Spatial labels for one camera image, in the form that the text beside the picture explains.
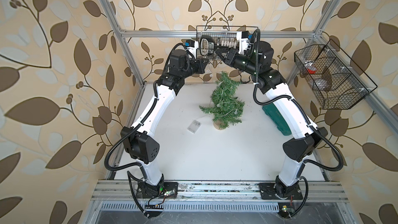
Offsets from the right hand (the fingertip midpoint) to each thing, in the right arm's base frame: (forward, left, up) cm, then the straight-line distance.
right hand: (216, 51), depth 65 cm
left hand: (+4, +4, -5) cm, 7 cm away
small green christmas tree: (-14, -4, -21) cm, 26 cm away
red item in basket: (+5, -52, -18) cm, 55 cm away
